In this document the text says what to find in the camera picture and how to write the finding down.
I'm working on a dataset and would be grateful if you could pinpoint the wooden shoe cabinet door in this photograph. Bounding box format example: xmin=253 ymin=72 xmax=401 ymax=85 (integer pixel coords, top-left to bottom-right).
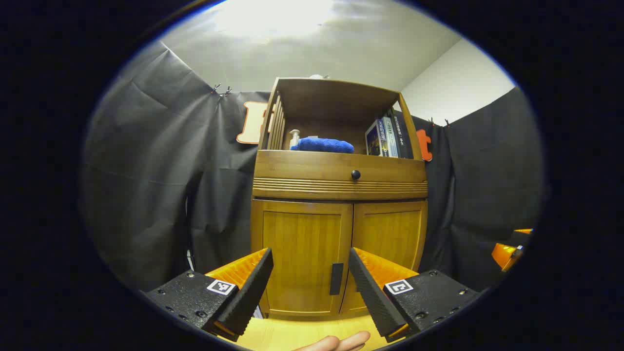
xmin=340 ymin=200 xmax=428 ymax=314
xmin=251 ymin=199 xmax=353 ymax=316

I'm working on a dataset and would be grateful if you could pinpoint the wooden double-door shoe cabinet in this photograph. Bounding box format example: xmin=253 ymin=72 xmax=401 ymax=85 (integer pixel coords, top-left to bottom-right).
xmin=251 ymin=77 xmax=429 ymax=317

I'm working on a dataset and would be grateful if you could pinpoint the colourful cover book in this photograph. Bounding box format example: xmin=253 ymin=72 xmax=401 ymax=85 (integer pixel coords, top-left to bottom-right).
xmin=365 ymin=120 xmax=387 ymax=156

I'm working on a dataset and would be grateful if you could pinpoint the blue towel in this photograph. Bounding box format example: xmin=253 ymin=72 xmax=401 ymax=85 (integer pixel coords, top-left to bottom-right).
xmin=290 ymin=137 xmax=355 ymax=154

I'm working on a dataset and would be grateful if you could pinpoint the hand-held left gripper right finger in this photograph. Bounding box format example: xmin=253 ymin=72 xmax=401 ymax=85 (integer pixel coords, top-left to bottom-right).
xmin=349 ymin=247 xmax=481 ymax=343

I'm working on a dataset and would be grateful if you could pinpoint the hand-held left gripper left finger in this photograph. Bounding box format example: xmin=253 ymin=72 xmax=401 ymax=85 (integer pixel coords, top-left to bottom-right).
xmin=144 ymin=248 xmax=274 ymax=342

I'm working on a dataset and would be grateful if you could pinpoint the wooden drawer with black knob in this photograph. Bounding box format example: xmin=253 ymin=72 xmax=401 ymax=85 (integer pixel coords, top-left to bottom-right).
xmin=253 ymin=150 xmax=429 ymax=200

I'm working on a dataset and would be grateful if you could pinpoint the black backdrop cloth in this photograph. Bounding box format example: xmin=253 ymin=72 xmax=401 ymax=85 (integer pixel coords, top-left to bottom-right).
xmin=83 ymin=41 xmax=544 ymax=293

